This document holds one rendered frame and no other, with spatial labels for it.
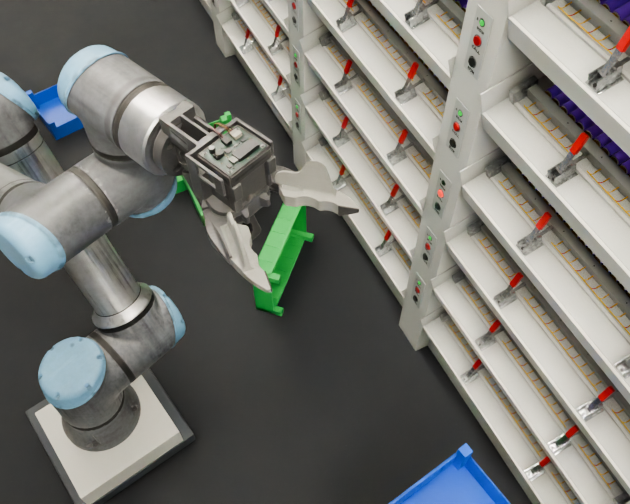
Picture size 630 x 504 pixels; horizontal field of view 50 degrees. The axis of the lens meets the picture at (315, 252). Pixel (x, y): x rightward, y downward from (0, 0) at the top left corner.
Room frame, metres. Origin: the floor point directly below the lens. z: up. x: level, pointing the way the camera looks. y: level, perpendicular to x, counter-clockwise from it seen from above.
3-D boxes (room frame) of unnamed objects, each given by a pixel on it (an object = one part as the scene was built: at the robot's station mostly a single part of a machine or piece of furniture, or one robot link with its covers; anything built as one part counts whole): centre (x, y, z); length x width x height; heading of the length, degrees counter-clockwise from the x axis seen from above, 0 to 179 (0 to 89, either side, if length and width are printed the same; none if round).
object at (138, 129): (0.54, 0.16, 1.21); 0.10 x 0.05 x 0.09; 138
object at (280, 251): (1.12, 0.09, 0.10); 0.30 x 0.08 x 0.20; 162
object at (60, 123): (1.84, 0.85, 0.04); 0.30 x 0.20 x 0.08; 127
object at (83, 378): (0.64, 0.53, 0.31); 0.17 x 0.15 x 0.18; 138
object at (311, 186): (0.45, 0.00, 1.22); 0.09 x 0.03 x 0.06; 79
